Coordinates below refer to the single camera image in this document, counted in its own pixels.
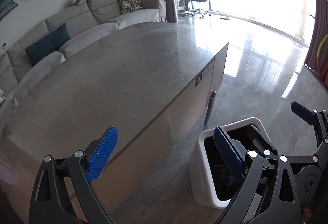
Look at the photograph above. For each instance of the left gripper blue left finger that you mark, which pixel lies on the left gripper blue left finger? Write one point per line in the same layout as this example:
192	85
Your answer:
50	202

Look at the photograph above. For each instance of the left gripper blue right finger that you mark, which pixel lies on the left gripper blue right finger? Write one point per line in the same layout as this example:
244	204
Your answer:
274	183

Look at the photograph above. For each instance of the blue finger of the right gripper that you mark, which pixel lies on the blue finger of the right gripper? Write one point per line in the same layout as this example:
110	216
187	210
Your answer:
316	119
259	146

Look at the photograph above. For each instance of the white trash bin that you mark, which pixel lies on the white trash bin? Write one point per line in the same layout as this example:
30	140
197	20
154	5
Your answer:
211	182

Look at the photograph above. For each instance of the table label sticker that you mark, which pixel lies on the table label sticker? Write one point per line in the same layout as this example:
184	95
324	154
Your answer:
204	72

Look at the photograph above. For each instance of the left floral cushion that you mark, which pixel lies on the left floral cushion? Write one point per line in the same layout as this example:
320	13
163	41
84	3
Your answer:
2	97

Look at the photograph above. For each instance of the floral cushion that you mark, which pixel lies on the floral cushion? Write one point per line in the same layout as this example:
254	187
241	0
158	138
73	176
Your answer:
2	97
129	6

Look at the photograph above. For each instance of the grey fabric sofa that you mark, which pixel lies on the grey fabric sofa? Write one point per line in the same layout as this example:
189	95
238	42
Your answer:
86	24

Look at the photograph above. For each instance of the teal rectangular cushion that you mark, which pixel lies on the teal rectangular cushion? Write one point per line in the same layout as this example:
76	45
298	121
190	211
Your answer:
48	44

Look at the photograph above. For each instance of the right floral cushion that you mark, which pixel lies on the right floral cushion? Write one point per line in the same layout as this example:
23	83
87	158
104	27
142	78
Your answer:
129	6

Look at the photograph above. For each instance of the metal table handle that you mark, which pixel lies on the metal table handle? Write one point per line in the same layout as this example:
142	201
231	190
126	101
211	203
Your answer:
210	106

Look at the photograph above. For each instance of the left mountain wall painting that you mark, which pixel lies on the left mountain wall painting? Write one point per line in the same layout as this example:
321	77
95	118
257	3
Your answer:
6	7

